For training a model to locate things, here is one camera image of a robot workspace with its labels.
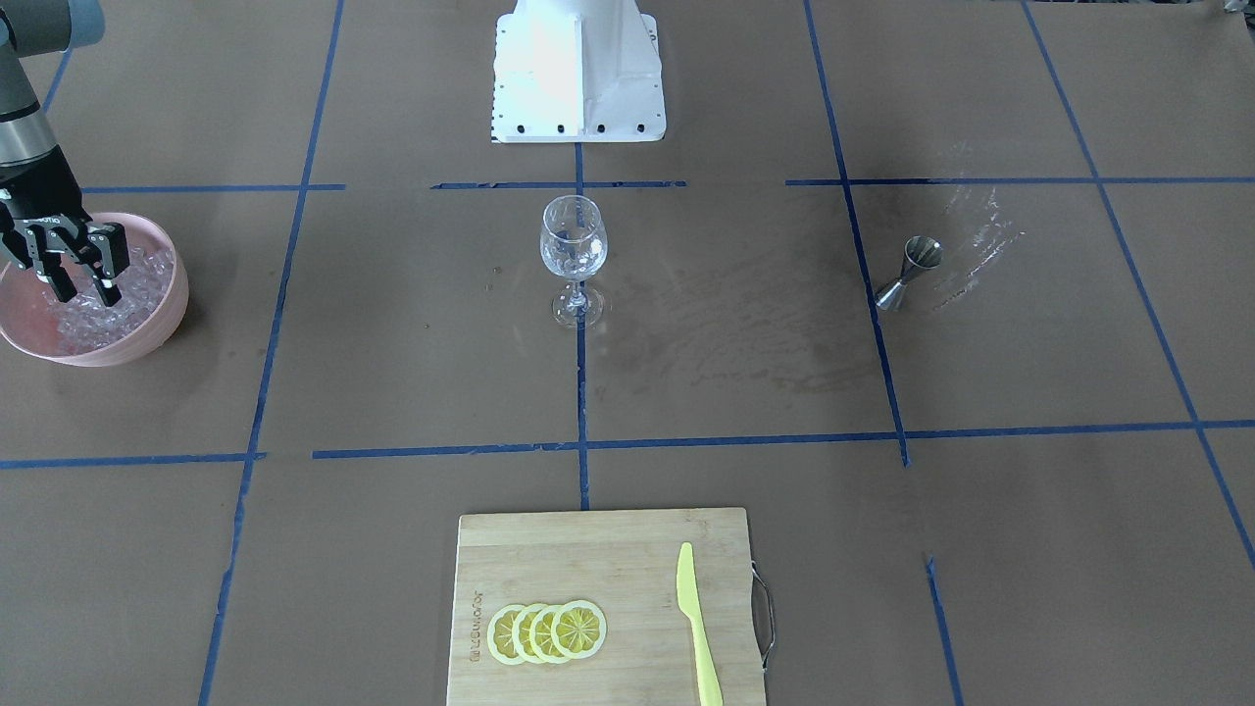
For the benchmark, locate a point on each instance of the bamboo cutting board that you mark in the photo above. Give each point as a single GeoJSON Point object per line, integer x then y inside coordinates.
{"type": "Point", "coordinates": [625, 562]}

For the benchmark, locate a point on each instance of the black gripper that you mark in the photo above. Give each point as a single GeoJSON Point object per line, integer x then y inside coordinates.
{"type": "Point", "coordinates": [41, 188]}

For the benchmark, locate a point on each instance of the yellow plastic knife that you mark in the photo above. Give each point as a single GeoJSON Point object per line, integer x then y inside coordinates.
{"type": "Point", "coordinates": [688, 601]}

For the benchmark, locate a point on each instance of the pink bowl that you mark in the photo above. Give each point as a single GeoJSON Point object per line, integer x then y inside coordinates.
{"type": "Point", "coordinates": [28, 327]}

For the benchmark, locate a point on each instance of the white camera stand base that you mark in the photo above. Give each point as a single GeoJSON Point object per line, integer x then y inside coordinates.
{"type": "Point", "coordinates": [577, 71]}

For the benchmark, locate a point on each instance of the clear wine glass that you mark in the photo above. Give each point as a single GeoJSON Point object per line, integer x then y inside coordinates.
{"type": "Point", "coordinates": [573, 244]}

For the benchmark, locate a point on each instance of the clear ice cubes pile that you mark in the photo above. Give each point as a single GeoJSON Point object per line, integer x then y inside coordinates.
{"type": "Point", "coordinates": [84, 324]}

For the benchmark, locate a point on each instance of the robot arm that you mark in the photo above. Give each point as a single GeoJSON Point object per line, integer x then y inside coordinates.
{"type": "Point", "coordinates": [31, 28]}

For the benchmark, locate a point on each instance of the steel cocktail jigger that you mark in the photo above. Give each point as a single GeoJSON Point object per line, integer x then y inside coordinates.
{"type": "Point", "coordinates": [921, 254]}

